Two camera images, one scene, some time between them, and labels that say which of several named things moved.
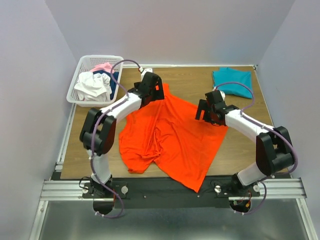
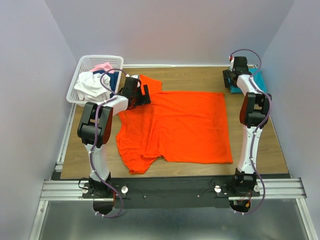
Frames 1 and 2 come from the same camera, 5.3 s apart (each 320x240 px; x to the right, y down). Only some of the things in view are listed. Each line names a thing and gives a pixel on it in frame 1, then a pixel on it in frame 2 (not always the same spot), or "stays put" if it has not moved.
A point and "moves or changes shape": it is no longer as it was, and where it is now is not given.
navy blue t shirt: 113,83 stays put
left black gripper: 158,94 → 144,99
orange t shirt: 164,130 moves or changes shape
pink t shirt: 106,67 stays put
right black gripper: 202,105 → 226,74
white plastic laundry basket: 85,64 stays put
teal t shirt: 234,81 moves or changes shape
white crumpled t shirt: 93,87 stays put
